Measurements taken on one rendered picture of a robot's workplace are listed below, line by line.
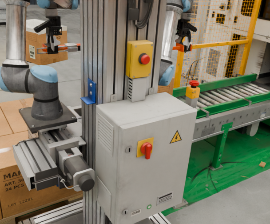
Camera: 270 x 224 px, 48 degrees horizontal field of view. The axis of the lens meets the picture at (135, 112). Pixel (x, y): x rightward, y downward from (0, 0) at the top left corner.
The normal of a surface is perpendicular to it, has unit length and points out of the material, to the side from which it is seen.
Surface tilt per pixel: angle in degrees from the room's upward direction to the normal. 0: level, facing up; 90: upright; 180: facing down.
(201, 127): 90
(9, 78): 73
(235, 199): 0
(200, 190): 0
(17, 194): 90
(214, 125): 90
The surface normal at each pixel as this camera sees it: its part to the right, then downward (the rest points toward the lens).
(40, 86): -0.04, 0.44
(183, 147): 0.53, 0.40
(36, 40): -0.61, 0.31
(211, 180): 0.07, -0.90
